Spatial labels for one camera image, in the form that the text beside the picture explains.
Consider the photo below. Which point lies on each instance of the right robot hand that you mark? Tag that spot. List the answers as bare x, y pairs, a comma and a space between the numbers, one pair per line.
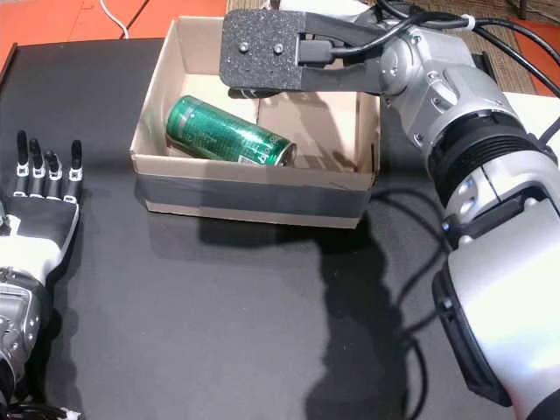
247, 93

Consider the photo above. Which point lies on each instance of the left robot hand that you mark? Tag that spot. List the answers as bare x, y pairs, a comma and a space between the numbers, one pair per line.
39, 223

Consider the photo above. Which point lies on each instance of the green drink can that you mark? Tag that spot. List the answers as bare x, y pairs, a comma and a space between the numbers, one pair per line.
219, 131

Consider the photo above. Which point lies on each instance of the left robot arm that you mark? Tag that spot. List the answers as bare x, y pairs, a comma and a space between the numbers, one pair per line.
17, 315

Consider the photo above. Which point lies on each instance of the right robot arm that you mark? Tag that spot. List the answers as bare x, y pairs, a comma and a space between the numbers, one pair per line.
481, 131

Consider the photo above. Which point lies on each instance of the open cardboard box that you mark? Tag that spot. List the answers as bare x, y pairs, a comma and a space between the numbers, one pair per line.
254, 199

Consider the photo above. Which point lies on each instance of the white zip tie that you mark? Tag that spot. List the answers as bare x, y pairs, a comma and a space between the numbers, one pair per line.
469, 22

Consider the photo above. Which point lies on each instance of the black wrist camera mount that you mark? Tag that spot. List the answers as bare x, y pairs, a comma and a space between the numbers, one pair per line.
258, 52

